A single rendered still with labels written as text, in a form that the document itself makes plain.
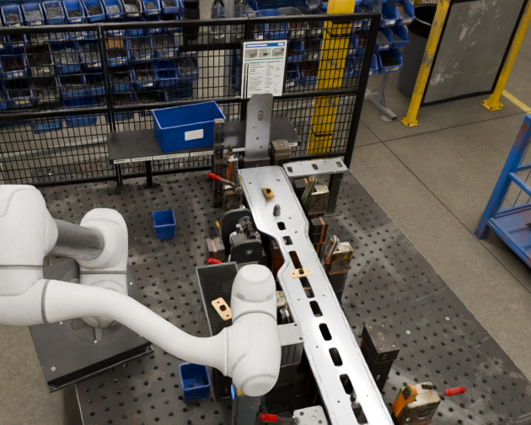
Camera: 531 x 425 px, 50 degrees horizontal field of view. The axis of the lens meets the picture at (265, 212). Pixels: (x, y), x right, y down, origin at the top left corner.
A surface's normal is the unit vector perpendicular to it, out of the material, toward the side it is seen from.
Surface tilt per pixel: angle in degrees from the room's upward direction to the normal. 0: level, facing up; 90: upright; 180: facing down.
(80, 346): 45
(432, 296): 0
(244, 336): 8
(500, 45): 91
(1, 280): 49
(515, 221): 0
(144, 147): 0
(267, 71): 90
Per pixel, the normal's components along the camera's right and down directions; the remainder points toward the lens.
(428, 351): 0.07, -0.75
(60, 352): 0.40, -0.11
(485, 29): 0.36, 0.64
